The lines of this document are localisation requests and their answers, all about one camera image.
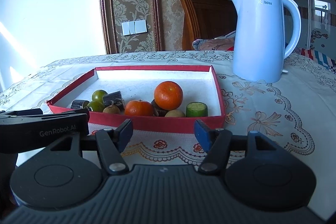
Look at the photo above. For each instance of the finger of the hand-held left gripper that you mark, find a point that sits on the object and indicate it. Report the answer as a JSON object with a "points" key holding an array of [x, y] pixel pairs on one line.
{"points": [[23, 113]]}

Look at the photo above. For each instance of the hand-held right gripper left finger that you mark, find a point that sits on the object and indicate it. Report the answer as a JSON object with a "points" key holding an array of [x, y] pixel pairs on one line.
{"points": [[126, 132]]}

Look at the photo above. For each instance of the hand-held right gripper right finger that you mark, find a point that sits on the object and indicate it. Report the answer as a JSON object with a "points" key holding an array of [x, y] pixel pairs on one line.
{"points": [[202, 134]]}

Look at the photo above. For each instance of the green cucumber piece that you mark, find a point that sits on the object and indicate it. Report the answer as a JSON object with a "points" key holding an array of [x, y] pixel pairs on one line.
{"points": [[196, 109]]}

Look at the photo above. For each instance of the orange mandarin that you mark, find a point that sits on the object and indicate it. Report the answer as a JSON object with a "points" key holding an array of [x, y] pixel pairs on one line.
{"points": [[138, 108], [168, 95]]}

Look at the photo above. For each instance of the brown longan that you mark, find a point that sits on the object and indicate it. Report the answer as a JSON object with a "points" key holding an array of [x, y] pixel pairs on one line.
{"points": [[175, 113], [111, 109]]}

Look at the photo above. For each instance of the red shallow cardboard tray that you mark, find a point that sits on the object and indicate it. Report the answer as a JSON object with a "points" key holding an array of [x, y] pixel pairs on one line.
{"points": [[157, 125]]}

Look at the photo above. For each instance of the long dark sugarcane piece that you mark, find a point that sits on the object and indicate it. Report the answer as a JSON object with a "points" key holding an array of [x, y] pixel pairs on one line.
{"points": [[113, 100]]}

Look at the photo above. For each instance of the short wide sugarcane piece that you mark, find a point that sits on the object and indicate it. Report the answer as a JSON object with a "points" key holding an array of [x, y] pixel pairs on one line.
{"points": [[159, 111]]}

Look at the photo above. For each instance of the green round fruit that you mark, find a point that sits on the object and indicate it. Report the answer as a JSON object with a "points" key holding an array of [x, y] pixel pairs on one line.
{"points": [[95, 106], [99, 95]]}

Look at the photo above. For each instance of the small dark sugarcane piece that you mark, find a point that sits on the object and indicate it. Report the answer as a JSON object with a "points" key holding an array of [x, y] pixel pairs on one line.
{"points": [[79, 103]]}

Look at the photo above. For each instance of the pink folded blanket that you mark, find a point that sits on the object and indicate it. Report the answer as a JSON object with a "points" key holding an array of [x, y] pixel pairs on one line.
{"points": [[212, 44]]}

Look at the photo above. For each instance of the white electric kettle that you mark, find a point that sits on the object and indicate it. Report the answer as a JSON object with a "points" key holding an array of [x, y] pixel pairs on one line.
{"points": [[257, 40]]}

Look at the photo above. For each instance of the striped colourful bedding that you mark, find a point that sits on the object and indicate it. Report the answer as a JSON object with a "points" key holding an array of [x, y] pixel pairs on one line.
{"points": [[317, 56]]}

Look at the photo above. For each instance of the floral sliding door wardrobe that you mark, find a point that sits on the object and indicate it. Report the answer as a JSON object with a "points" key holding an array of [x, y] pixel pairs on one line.
{"points": [[315, 3]]}

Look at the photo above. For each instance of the white wall light switch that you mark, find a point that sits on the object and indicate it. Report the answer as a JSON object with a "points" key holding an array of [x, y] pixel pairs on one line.
{"points": [[134, 27]]}

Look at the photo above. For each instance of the brown wall panel frame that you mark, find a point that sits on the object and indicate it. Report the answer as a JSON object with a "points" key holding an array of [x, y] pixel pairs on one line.
{"points": [[103, 3]]}

